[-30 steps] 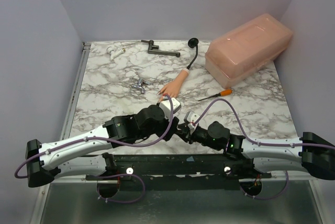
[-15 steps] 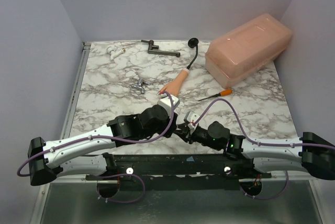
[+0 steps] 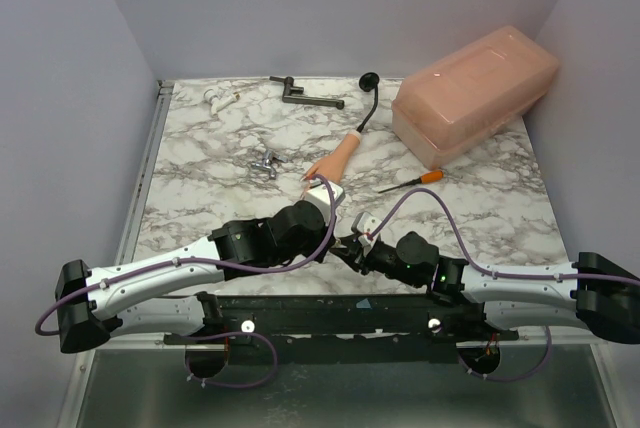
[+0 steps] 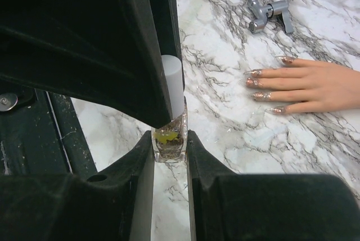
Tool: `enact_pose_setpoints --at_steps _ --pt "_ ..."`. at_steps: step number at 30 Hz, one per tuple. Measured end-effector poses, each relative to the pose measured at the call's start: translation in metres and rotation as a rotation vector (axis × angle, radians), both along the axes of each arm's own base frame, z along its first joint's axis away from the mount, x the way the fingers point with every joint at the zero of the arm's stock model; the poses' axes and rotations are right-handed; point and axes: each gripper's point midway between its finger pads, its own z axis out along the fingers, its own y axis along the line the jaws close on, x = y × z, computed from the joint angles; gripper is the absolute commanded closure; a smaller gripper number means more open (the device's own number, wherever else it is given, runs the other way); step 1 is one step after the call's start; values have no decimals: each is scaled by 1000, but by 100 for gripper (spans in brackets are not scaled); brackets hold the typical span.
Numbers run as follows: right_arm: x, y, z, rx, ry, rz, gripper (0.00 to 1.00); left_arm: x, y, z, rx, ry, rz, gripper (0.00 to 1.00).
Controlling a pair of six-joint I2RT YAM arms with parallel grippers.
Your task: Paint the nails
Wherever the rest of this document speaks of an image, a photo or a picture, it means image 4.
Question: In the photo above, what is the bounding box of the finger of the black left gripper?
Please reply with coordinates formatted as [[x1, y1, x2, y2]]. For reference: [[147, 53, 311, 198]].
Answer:
[[146, 0, 183, 95], [1, 0, 172, 128]]

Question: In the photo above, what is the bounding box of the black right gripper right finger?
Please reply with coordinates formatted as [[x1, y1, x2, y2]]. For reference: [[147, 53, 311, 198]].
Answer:
[[187, 131, 359, 240]]

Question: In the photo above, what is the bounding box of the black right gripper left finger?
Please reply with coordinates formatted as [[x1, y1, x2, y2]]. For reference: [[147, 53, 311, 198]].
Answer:
[[1, 132, 154, 240]]

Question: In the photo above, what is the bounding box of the white nail polish cap brush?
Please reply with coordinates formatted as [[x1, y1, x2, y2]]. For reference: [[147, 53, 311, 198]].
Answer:
[[161, 55, 185, 120]]

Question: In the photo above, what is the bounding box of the glitter nail polish bottle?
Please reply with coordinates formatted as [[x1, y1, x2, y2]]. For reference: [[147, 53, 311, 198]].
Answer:
[[151, 97, 188, 163]]

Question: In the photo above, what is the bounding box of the chrome faucet tap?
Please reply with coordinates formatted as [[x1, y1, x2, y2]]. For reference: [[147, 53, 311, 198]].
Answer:
[[247, 0, 294, 34]]

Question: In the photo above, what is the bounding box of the mannequin practice hand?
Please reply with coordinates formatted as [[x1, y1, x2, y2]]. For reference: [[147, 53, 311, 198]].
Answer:
[[245, 56, 359, 115]]

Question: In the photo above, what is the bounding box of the black mounting rail base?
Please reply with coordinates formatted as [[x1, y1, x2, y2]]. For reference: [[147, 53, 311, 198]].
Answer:
[[1, 81, 97, 179]]

